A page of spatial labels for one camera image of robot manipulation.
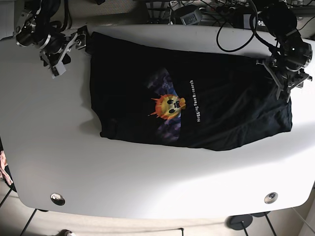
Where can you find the table grommet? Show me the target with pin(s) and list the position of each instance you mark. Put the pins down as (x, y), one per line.
(57, 199)
(271, 198)

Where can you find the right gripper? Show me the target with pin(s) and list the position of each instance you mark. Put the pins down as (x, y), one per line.
(55, 54)

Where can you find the round black stand base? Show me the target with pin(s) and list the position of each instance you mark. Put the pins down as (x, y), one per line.
(239, 222)

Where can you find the right table grommet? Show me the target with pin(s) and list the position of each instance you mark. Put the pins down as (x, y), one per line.
(271, 198)

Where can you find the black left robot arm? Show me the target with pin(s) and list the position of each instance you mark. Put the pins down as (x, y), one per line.
(288, 61)

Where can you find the grey power adapter box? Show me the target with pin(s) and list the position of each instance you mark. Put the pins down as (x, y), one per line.
(248, 21)

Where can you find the grey socket box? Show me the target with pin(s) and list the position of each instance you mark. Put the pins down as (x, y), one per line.
(188, 15)

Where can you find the left table grommet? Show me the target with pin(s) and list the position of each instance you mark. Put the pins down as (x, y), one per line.
(57, 199)

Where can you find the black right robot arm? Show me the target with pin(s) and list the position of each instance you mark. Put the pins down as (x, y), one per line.
(35, 28)

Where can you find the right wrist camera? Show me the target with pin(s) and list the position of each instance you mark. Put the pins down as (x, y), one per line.
(58, 70)

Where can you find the black T-shirt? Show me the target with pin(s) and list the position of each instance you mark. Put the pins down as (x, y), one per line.
(185, 99)

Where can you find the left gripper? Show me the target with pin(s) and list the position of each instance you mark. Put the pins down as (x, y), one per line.
(285, 78)

